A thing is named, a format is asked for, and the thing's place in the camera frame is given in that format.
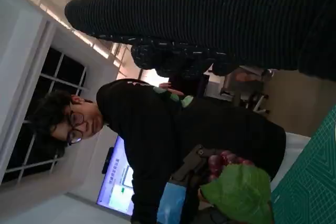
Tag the office chair with white base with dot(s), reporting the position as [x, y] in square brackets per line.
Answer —
[252, 95]

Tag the red toy grapes with leaf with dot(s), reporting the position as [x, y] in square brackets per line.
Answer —
[236, 190]

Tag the dark window with white bars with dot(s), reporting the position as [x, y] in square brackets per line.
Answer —
[65, 69]

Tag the dark unlit screen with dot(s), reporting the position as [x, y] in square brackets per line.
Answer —
[194, 87]

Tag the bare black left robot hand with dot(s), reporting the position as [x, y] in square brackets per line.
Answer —
[173, 203]

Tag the green cutting mat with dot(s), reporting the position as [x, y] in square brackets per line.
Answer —
[309, 176]

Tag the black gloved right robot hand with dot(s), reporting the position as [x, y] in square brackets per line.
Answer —
[210, 11]

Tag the lit computer monitor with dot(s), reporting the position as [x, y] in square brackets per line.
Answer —
[115, 192]

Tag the person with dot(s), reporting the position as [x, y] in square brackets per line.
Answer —
[183, 129]

